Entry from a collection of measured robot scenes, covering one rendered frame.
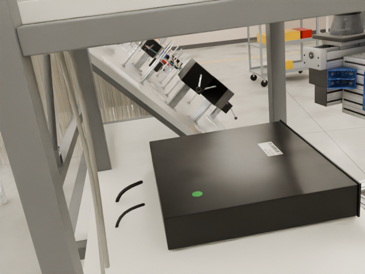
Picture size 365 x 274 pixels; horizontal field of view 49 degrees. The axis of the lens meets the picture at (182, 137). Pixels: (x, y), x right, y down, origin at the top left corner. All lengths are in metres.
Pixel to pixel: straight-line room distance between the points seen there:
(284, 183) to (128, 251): 0.28
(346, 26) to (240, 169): 1.37
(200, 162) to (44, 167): 0.45
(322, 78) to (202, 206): 1.43
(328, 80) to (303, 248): 1.39
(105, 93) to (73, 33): 2.25
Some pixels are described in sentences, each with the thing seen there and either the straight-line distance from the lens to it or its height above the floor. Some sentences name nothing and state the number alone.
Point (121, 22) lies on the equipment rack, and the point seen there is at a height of 1.43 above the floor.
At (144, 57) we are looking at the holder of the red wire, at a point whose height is 1.25.
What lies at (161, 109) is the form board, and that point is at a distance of 1.04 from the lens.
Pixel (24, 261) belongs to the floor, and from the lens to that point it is 2.75.
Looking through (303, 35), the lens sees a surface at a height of 0.63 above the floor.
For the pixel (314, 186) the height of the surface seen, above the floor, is 1.13.
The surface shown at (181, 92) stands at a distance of 1.14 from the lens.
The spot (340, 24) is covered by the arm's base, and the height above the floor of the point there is 1.21.
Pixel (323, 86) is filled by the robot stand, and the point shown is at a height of 0.94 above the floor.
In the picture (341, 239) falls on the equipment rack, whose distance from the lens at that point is 0.70.
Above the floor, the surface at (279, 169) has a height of 1.13.
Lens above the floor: 1.46
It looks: 20 degrees down
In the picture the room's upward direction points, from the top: 7 degrees counter-clockwise
